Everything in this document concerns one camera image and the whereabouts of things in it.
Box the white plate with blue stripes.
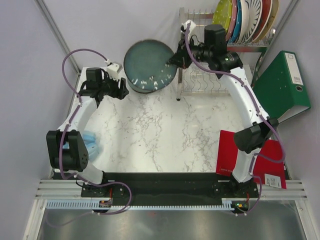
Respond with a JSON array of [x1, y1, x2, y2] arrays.
[[242, 0, 263, 44]]

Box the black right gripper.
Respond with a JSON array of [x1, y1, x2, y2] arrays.
[[167, 35, 213, 70]]

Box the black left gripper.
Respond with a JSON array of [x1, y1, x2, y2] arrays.
[[98, 71, 129, 100]]

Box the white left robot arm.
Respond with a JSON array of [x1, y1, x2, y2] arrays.
[[46, 77, 129, 197]]

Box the blue polka dot plate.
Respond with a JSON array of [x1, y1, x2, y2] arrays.
[[229, 0, 243, 44]]

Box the grey-blue ceramic plate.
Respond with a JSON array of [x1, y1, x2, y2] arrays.
[[127, 80, 159, 94]]

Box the brown-rimmed petal pattern plate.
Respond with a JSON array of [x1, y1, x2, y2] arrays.
[[236, 0, 249, 45]]

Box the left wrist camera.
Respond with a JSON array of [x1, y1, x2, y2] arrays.
[[85, 67, 104, 83]]

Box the light blue headphones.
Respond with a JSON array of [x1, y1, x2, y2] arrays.
[[62, 130, 101, 165]]

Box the white slotted cable duct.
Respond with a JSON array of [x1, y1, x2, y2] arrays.
[[45, 199, 243, 211]]

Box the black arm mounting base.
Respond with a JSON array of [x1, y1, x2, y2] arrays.
[[81, 172, 259, 204]]

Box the green lever arch binder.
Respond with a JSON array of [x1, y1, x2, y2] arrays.
[[253, 50, 311, 123]]

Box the dark plate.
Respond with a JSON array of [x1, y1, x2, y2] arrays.
[[123, 39, 178, 91]]

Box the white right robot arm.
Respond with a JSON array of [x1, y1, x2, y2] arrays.
[[168, 20, 279, 197]]

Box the red plate with teal flower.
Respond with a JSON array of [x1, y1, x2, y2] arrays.
[[252, 0, 273, 43]]

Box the steel two-tier dish rack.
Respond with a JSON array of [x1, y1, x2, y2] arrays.
[[176, 7, 276, 99]]

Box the cream plate with bird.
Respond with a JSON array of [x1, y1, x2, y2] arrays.
[[256, 0, 279, 43]]

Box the green polka dot plate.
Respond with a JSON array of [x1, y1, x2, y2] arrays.
[[212, 0, 233, 41]]

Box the red folder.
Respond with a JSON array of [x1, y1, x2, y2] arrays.
[[216, 130, 287, 189]]

